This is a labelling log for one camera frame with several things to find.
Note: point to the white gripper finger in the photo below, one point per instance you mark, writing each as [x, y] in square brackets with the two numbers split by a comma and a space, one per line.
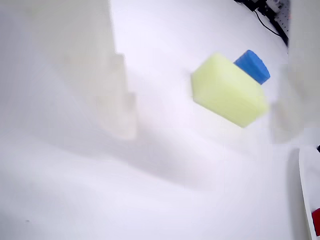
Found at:
[100, 62]
[302, 75]

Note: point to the red cube block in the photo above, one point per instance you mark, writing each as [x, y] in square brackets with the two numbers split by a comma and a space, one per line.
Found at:
[316, 222]

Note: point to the blue cylinder block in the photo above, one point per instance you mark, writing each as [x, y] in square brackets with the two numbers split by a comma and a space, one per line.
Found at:
[255, 66]

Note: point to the pale yellow foam block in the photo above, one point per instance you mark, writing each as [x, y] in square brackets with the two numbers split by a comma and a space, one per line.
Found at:
[227, 92]

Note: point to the white paper plate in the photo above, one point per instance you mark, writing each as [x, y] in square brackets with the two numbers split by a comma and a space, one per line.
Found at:
[308, 180]

